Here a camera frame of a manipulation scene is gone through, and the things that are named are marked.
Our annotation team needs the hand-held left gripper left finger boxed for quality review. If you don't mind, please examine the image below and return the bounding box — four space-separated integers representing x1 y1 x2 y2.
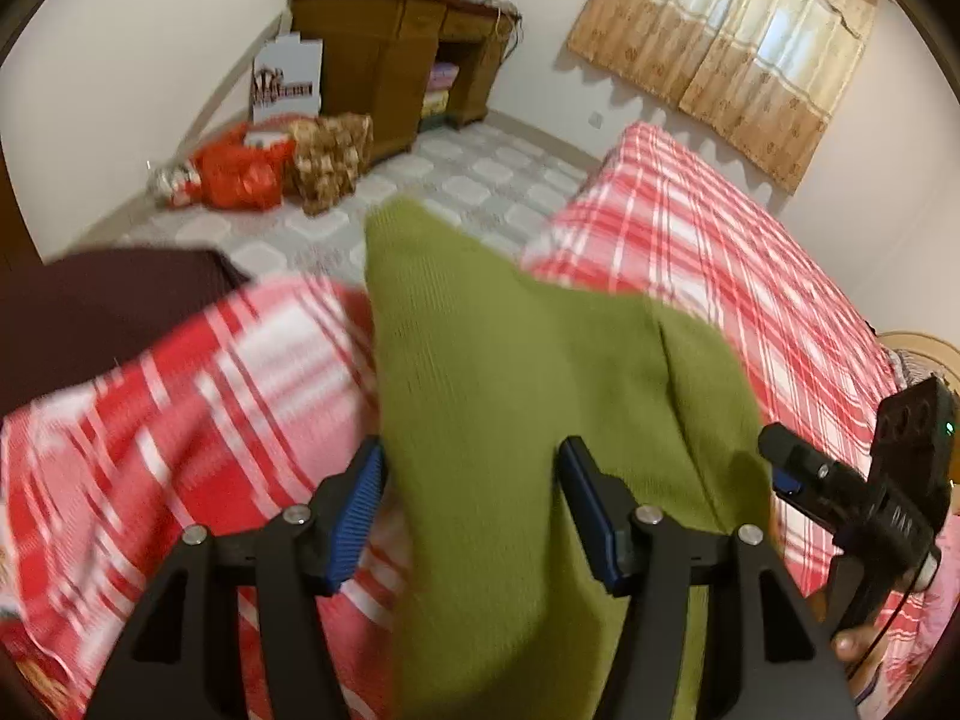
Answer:
86 435 387 720

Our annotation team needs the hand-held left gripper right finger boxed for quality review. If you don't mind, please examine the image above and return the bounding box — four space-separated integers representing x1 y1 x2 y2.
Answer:
556 435 860 720

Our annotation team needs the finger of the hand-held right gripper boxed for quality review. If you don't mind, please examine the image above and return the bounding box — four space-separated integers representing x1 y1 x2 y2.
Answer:
757 424 872 501
772 469 854 535

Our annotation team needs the green striped sweater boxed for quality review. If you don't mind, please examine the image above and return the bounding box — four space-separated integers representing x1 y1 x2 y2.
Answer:
364 195 773 720

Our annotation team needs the person's right hand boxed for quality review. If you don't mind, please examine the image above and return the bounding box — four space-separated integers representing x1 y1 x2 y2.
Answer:
806 589 893 665

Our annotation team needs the striped pillow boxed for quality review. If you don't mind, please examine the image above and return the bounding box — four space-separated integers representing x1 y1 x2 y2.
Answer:
889 349 935 398

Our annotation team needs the cream wooden headboard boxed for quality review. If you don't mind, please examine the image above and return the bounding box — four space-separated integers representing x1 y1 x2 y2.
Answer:
879 328 960 398

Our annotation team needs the red plaid blanket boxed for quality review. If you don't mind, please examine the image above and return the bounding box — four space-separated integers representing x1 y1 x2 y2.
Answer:
0 122 938 720

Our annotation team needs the dark brown furniture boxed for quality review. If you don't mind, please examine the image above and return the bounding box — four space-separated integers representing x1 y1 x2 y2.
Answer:
0 244 252 421

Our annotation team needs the brown patterned bag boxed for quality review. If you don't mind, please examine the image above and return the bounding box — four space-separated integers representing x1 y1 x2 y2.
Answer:
289 112 374 215

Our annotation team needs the red plastic bag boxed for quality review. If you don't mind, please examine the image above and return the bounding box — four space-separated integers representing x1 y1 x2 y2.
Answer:
187 126 295 211

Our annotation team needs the shiny foil bag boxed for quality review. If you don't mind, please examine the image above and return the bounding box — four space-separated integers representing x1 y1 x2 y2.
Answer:
146 163 203 209

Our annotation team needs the beige patterned window curtain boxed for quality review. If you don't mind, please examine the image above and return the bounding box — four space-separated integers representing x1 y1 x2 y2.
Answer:
566 0 882 192

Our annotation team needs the brown wooden desk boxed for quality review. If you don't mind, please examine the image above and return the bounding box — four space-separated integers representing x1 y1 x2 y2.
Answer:
289 0 520 164

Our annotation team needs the white paper bag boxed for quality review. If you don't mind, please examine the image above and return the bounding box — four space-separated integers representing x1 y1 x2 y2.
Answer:
251 31 325 125

